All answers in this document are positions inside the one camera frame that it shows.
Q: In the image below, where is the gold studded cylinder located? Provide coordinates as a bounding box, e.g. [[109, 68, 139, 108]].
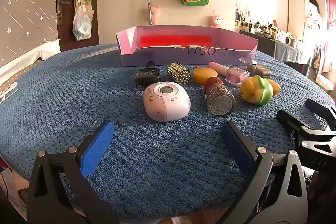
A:
[[167, 62, 192, 86]]

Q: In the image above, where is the pink nail polish bottle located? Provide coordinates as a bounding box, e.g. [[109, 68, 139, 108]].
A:
[[209, 62, 250, 87]]

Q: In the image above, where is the white plastic bag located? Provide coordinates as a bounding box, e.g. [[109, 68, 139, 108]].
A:
[[72, 6, 92, 41]]

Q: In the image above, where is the black nail polish bottle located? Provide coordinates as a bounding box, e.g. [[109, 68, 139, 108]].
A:
[[135, 61, 161, 87]]

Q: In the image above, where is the brown door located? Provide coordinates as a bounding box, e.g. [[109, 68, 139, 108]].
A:
[[56, 0, 100, 52]]

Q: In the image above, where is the blue knitted blanket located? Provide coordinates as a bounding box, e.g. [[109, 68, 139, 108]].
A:
[[0, 43, 336, 216]]

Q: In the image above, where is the pink plush toy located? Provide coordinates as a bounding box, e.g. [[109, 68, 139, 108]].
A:
[[209, 12, 223, 28], [143, 5, 160, 25]]

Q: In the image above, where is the dark side table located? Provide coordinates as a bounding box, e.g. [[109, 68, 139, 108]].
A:
[[239, 30, 315, 64]]

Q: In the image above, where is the stick with red tip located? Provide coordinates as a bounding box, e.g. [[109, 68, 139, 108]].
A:
[[146, 0, 154, 26]]

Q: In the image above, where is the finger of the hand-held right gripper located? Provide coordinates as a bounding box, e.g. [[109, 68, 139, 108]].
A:
[[276, 109, 336, 147], [305, 98, 336, 131]]

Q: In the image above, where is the printed white bag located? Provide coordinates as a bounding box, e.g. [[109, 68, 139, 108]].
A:
[[0, 158, 30, 214]]

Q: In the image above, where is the pink cardboard box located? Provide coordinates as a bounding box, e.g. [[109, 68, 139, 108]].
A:
[[116, 25, 259, 67]]

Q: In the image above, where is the glitter nail polish bottle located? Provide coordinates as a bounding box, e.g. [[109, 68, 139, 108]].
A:
[[204, 77, 236, 117]]

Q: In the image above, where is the row of small bottles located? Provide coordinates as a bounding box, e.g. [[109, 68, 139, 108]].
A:
[[235, 10, 302, 43]]

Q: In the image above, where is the pink white oval device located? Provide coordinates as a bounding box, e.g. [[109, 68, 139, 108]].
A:
[[143, 81, 191, 123]]

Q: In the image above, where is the metal door handle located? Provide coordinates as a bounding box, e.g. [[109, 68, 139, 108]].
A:
[[57, 0, 71, 28]]

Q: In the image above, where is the white cabinet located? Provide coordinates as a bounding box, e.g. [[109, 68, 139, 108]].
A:
[[287, 0, 322, 41]]

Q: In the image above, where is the yellow green rubber toy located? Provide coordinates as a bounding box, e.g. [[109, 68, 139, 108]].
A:
[[239, 75, 274, 106]]

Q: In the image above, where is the pink curtain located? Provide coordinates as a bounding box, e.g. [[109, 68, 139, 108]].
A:
[[315, 0, 336, 83]]

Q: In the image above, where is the clear-lidded small jar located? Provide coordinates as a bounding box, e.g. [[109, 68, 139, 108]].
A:
[[239, 57, 258, 77]]

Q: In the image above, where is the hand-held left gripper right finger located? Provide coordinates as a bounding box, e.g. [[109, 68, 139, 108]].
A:
[[220, 120, 309, 224]]

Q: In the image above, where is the white bedding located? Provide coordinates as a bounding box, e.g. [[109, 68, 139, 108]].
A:
[[0, 40, 61, 75]]

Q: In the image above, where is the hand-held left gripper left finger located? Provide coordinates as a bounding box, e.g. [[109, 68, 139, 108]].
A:
[[28, 120, 118, 224]]

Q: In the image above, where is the yellow round soap disc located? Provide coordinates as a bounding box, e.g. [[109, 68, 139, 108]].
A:
[[193, 67, 219, 83]]

